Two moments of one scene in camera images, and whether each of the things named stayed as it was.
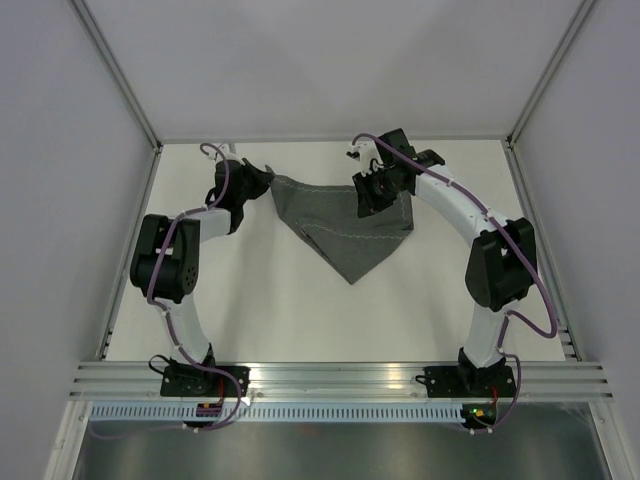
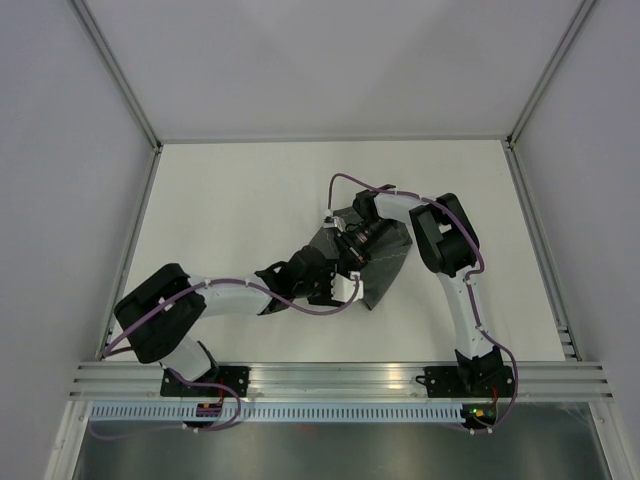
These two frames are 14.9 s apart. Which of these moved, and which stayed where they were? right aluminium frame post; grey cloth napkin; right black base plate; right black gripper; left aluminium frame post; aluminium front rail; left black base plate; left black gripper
Moved: grey cloth napkin; right black gripper; left black gripper
Stayed: aluminium front rail; right black base plate; right aluminium frame post; left aluminium frame post; left black base plate
